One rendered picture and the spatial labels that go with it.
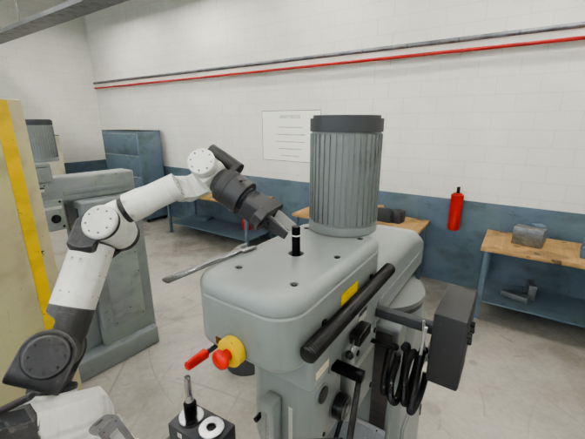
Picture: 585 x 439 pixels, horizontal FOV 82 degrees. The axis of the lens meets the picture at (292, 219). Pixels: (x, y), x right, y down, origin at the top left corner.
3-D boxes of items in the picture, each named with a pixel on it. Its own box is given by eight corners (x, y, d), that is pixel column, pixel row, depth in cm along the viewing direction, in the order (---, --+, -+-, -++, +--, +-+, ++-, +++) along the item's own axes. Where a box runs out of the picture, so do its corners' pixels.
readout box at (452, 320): (460, 395, 87) (474, 324, 81) (424, 381, 92) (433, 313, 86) (471, 353, 103) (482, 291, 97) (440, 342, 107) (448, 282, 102)
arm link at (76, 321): (39, 302, 66) (11, 378, 62) (90, 310, 69) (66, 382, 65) (54, 302, 76) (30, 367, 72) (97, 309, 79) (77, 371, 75)
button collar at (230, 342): (239, 373, 64) (238, 346, 63) (218, 361, 68) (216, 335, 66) (246, 367, 66) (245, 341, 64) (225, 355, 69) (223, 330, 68)
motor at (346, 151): (359, 243, 87) (367, 114, 78) (295, 229, 98) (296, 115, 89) (386, 224, 103) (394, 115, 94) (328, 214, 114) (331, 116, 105)
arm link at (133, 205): (171, 186, 88) (100, 219, 86) (156, 169, 79) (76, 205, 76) (186, 220, 86) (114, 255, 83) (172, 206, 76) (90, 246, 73)
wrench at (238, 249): (171, 286, 65) (170, 281, 64) (158, 280, 67) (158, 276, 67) (256, 248, 83) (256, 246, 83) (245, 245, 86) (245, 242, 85)
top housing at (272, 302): (289, 388, 61) (288, 310, 56) (192, 338, 75) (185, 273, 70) (379, 287, 98) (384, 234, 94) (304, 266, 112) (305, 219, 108)
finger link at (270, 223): (284, 240, 78) (263, 225, 79) (290, 229, 77) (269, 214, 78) (281, 242, 77) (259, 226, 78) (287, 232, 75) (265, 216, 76)
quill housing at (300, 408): (310, 488, 84) (312, 383, 75) (247, 446, 95) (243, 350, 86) (343, 432, 99) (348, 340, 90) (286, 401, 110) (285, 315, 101)
